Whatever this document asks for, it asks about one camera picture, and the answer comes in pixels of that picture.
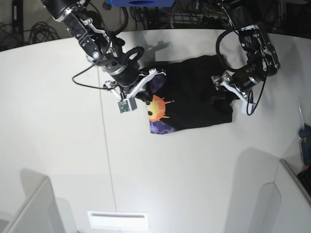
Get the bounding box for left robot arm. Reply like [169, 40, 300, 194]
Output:
[216, 0, 280, 92]

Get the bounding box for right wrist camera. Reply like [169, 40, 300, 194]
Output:
[103, 68, 166, 113]

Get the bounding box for blue hot glue gun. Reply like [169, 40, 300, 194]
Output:
[297, 102, 311, 168]

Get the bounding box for black T-shirt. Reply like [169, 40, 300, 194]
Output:
[146, 55, 234, 134]

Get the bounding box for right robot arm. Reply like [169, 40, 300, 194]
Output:
[42, 0, 144, 87]

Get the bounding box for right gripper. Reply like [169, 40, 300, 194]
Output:
[63, 11, 146, 89]

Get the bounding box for coiled black cable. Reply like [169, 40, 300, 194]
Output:
[28, 21, 61, 44]

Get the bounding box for black keyboard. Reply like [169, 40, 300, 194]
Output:
[297, 168, 311, 196]

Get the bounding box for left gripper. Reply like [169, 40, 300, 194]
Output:
[230, 25, 280, 92]

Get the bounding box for blue plastic box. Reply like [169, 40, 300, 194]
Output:
[108, 0, 175, 7]

